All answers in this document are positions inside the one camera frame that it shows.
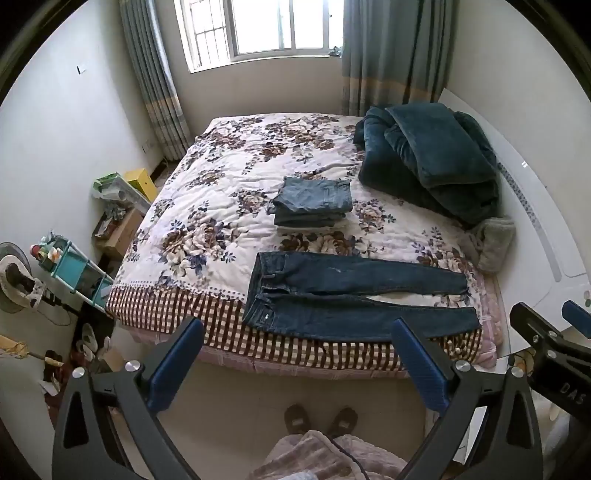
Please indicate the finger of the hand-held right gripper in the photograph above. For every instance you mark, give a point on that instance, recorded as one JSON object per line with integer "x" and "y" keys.
{"x": 531, "y": 323}
{"x": 577, "y": 314}

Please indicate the dark blue jeans pants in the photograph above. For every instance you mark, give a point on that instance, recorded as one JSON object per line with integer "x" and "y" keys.
{"x": 323, "y": 304}

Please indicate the person's pink fleece robe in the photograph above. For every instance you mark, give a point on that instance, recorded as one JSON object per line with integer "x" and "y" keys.
{"x": 304, "y": 457}

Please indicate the cardboard box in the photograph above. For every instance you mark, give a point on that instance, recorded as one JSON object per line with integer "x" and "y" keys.
{"x": 122, "y": 230}

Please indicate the stack of folded blue jeans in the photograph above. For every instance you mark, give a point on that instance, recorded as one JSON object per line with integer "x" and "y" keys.
{"x": 311, "y": 198}

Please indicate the yellow box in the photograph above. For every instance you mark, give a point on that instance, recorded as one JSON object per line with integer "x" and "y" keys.
{"x": 143, "y": 182}

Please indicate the pair of floor slippers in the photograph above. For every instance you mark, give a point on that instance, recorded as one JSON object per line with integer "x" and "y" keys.
{"x": 90, "y": 344}

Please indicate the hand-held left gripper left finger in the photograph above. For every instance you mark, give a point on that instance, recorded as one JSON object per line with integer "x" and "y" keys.
{"x": 178, "y": 360}

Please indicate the bed with floral quilt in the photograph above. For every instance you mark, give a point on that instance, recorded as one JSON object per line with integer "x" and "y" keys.
{"x": 221, "y": 207}

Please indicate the person's left brown slipper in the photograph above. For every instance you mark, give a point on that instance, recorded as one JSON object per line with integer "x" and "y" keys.
{"x": 296, "y": 419}

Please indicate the teal storage rack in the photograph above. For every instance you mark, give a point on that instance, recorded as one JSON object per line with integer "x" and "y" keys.
{"x": 74, "y": 272}

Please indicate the dark teal fleece blanket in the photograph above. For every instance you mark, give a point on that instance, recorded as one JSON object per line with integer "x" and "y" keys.
{"x": 429, "y": 161}

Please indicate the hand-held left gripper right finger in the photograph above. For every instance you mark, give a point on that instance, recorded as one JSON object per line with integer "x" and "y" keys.
{"x": 422, "y": 369}

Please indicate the brown checked bed sheet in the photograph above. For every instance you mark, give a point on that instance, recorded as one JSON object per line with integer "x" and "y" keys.
{"x": 207, "y": 318}

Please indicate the grey-blue curtain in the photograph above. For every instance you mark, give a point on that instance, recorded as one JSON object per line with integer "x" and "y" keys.
{"x": 159, "y": 87}
{"x": 392, "y": 55}

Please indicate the standing fan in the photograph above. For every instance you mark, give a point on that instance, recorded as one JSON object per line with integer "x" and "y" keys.
{"x": 18, "y": 281}

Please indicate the white headboard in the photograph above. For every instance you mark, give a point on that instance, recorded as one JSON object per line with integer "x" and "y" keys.
{"x": 531, "y": 221}

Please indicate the window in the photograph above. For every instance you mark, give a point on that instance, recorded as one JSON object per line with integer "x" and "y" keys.
{"x": 268, "y": 27}

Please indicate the grey fleece pillow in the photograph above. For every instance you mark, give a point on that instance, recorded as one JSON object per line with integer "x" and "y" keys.
{"x": 496, "y": 244}

